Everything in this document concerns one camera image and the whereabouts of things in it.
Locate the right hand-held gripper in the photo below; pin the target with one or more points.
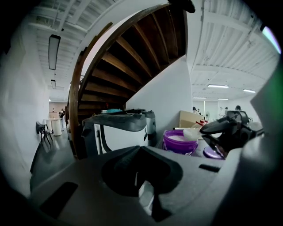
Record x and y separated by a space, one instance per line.
245 132

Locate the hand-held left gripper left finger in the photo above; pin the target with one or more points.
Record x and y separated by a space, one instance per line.
88 189

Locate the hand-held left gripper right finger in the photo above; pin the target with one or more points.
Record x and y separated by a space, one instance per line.
199 187

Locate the purple tub of powder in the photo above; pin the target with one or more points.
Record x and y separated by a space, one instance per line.
179 145

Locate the purple bucket lid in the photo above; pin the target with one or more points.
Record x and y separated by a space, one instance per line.
210 153

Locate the clear plastic jug red cap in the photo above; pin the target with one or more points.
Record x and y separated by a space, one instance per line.
200 122

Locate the standing fan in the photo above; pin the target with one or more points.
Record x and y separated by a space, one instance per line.
207 114

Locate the brown cardboard box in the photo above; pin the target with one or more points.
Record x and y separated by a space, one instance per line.
186 119

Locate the silver metal tube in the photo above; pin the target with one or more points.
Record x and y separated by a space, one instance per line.
178 128

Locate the white ceiling light bar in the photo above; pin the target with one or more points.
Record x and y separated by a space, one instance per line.
217 86
249 90

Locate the grey rounded appliance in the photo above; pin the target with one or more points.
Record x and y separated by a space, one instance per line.
152 123

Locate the white and black washing machine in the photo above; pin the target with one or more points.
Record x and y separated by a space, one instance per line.
123 134

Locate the white cylindrical table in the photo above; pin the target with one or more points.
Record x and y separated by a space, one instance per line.
57 126

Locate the black chair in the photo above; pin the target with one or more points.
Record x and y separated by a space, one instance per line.
44 132

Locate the blue crumpled cloth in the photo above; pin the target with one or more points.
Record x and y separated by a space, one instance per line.
113 110

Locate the dark wooden staircase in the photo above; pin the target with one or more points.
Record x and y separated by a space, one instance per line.
132 66

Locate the small black pendant lamp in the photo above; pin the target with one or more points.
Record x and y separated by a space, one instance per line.
53 84

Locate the long black pendant lamp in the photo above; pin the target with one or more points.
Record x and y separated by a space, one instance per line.
54 51

